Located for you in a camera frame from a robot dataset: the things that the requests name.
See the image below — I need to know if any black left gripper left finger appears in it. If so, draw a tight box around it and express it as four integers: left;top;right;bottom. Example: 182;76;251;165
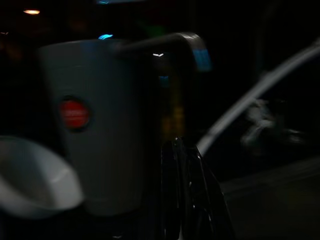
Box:
161;137;191;240

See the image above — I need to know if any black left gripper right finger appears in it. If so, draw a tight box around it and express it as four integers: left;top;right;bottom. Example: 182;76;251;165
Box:
186;146;236;240

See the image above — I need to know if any stainless steel sink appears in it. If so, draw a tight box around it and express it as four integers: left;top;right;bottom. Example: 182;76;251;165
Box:
219;154;320;240

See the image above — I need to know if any steel faucet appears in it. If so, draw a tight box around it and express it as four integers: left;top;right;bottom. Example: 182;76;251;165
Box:
241;98;306;153

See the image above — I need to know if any grey tumbler red label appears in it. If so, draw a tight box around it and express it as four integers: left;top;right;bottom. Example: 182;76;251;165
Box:
37;38;151;217

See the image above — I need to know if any white bowl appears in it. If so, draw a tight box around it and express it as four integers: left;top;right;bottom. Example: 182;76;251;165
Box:
0;136;85;221

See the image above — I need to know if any white hose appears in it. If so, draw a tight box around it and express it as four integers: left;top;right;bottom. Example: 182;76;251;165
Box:
196;43;320;155

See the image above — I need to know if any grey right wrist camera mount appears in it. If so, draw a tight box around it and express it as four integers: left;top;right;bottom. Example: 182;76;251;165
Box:
116;31;210;61

